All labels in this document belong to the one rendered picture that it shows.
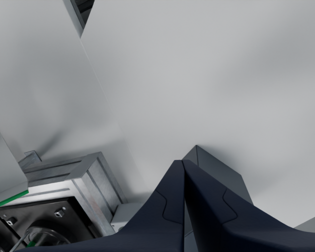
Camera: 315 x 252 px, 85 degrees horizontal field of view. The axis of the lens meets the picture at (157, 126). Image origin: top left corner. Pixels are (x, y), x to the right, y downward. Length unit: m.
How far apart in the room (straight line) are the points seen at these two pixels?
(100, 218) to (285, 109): 0.48
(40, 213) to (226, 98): 0.52
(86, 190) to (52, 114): 0.21
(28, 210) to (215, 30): 0.59
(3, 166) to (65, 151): 0.16
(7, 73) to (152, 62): 0.35
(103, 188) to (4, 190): 0.19
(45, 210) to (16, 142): 0.22
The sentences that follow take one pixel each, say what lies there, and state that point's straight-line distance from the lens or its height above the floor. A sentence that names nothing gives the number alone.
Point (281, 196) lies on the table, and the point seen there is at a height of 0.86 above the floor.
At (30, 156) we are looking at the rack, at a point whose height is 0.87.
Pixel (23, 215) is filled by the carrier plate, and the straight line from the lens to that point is 0.61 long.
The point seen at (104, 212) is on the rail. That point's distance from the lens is 0.48.
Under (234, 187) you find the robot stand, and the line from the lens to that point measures 0.40.
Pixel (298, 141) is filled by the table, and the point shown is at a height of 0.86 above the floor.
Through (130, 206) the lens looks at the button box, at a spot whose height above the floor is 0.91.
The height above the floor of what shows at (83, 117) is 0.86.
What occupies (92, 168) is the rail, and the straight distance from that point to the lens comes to 0.45.
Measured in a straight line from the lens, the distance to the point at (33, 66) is 0.49.
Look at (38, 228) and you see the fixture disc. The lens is 0.57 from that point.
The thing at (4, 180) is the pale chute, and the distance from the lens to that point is 0.45.
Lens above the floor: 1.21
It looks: 63 degrees down
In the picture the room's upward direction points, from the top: 160 degrees counter-clockwise
